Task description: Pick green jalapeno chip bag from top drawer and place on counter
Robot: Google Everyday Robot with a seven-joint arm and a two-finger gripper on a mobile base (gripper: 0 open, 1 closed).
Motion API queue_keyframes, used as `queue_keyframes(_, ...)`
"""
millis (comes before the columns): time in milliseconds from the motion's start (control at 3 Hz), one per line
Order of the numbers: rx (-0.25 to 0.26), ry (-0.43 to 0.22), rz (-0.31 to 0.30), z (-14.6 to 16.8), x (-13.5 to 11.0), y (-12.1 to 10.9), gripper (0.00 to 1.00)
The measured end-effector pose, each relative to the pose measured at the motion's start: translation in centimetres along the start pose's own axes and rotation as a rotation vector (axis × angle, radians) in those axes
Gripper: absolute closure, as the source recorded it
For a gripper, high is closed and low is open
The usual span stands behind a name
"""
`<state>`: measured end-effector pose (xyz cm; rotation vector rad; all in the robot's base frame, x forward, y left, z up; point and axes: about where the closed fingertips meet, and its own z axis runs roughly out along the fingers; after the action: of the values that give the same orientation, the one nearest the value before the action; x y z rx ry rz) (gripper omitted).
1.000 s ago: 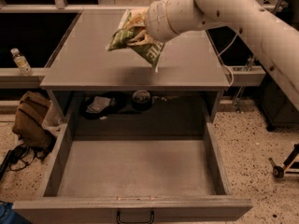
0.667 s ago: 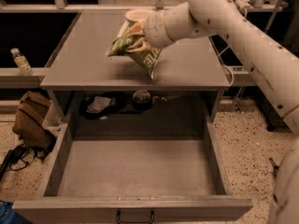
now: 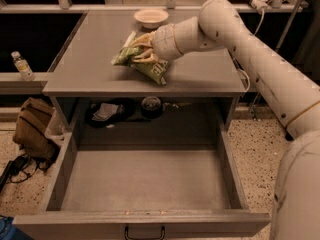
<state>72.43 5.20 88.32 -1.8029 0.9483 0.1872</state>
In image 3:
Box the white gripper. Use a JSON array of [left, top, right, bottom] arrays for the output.
[[129, 24, 183, 63]]

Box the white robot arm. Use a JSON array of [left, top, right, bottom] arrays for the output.
[[131, 0, 320, 240]]

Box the black cable bundle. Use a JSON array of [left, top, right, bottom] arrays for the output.
[[0, 153, 51, 193]]

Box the clear plastic water bottle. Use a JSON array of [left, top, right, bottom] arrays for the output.
[[11, 51, 35, 81]]

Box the blue object at corner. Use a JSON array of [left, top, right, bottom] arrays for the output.
[[0, 216, 33, 240]]

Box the grey open drawer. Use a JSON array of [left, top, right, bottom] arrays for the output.
[[13, 98, 271, 240]]

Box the black drawer handle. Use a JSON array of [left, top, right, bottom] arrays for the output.
[[124, 226, 166, 240]]

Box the grey cabinet counter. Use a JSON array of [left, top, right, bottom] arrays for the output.
[[42, 9, 247, 132]]

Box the dark bag with papers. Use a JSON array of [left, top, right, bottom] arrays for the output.
[[85, 98, 136, 128]]

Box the dark round container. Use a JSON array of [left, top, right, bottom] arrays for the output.
[[141, 96, 163, 119]]

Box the white power adapter cable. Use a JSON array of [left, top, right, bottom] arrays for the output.
[[233, 0, 274, 93]]

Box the brown canvas bag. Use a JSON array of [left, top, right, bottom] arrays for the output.
[[13, 98, 59, 162]]

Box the green jalapeno chip bag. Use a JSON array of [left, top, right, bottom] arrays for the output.
[[111, 31, 169, 86]]

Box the white ceramic bowl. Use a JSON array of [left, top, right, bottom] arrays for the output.
[[134, 9, 169, 29]]

